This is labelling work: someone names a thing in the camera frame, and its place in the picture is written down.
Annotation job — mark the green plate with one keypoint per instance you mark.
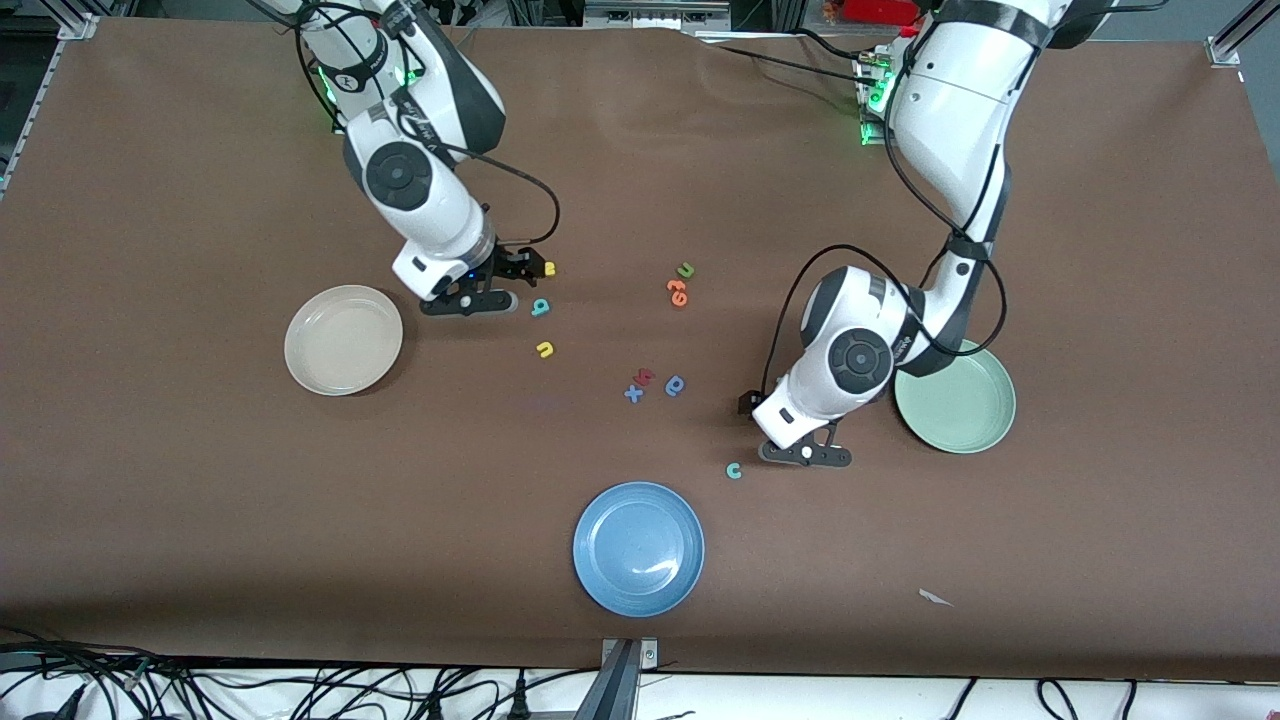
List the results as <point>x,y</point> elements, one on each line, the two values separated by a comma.
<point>965,420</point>

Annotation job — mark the silver pole bracket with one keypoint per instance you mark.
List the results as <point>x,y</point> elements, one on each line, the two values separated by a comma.
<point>650,655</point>

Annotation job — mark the orange letters pair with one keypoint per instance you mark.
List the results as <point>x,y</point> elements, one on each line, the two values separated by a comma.
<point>677,292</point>

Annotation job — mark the grey metal equipment box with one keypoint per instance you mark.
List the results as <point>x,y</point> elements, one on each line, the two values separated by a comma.
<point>650,15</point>

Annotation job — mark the brown table cover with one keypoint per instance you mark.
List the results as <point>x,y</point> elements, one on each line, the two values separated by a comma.
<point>200,500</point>

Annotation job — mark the black power plug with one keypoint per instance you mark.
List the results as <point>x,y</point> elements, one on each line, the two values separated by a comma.
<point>435,710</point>
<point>518,702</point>

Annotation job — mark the blue letter a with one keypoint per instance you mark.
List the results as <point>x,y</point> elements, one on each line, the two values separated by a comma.
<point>675,386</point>

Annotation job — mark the teal letter g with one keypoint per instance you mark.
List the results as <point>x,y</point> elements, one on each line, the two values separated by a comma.
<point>540,307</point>

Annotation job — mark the aluminium frame profile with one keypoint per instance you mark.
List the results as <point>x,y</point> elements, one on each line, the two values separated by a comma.
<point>78,27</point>
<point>1225,45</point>

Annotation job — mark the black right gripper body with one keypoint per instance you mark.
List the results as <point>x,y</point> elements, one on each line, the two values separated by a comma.
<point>512,266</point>

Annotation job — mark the blue plate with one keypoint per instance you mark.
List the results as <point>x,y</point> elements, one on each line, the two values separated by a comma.
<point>638,550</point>

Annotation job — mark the dark aluminium pole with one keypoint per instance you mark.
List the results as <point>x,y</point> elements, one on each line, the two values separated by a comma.
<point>612,695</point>

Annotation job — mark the beige brown plate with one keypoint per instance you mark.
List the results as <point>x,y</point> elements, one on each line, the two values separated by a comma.
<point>340,360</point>

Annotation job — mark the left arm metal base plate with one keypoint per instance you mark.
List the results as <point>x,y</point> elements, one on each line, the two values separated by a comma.
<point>868,135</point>

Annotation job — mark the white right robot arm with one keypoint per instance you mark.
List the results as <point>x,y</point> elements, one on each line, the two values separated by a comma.
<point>450,215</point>

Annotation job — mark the red box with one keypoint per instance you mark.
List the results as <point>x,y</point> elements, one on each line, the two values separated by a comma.
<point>870,10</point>

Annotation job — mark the white paper scrap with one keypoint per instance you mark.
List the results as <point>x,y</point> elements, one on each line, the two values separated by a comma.
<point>933,597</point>

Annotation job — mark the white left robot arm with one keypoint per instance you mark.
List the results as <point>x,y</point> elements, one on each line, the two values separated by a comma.
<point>950,120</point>

